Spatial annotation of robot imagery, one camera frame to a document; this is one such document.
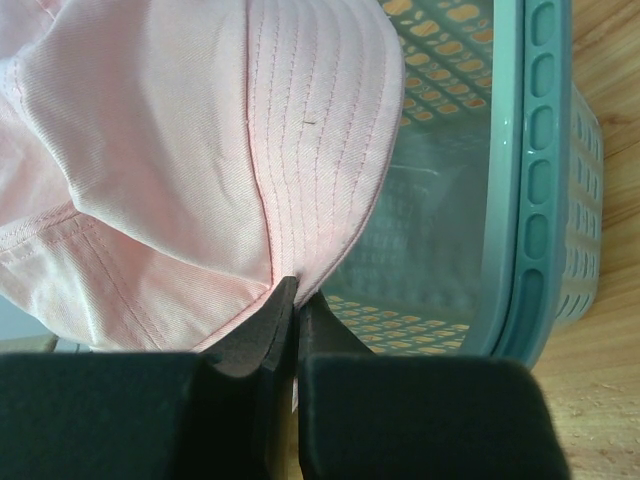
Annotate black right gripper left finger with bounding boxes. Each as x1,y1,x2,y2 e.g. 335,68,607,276
1,277,297,479

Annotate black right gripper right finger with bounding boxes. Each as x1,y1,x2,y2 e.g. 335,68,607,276
298,295,570,479

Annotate dusty pink hat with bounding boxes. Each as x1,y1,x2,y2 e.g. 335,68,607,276
1,1,404,351

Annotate grey plastic basket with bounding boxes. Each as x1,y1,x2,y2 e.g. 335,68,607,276
323,1,604,366

